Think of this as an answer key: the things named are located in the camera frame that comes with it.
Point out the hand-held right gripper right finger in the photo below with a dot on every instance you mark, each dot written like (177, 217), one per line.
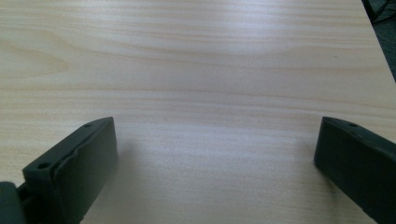
(358, 161)

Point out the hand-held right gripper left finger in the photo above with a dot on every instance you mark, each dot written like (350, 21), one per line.
(77, 168)

